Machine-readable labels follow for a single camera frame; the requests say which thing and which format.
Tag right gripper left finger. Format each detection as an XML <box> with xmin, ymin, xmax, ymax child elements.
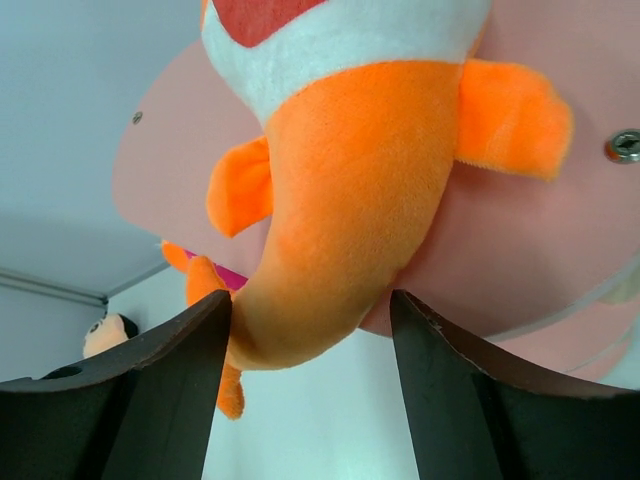
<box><xmin>1</xmin><ymin>291</ymin><xmax>232</xmax><ymax>480</ymax></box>

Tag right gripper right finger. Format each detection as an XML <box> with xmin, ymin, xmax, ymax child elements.
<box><xmin>389</xmin><ymin>290</ymin><xmax>639</xmax><ymax>480</ymax></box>

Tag orange shark plush back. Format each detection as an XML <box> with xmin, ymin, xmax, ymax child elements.
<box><xmin>161</xmin><ymin>240</ymin><xmax>230</xmax><ymax>306</ymax></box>

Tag orange shark plush purple fin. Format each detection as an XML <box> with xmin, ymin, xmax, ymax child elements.
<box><xmin>201</xmin><ymin>1</ymin><xmax>572</xmax><ymax>420</ymax></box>

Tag pink panda plush on shelf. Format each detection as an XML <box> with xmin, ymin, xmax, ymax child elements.
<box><xmin>184</xmin><ymin>250</ymin><xmax>247</xmax><ymax>298</ymax></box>

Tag pink three-tier shelf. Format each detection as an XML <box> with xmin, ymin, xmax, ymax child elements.
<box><xmin>113</xmin><ymin>0</ymin><xmax>639</xmax><ymax>380</ymax></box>

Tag boy doll plush left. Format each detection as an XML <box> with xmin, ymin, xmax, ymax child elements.
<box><xmin>83</xmin><ymin>314</ymin><xmax>139</xmax><ymax>359</ymax></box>

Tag aluminium frame post left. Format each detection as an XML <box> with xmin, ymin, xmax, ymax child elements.
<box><xmin>1</xmin><ymin>262</ymin><xmax>169</xmax><ymax>307</ymax></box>

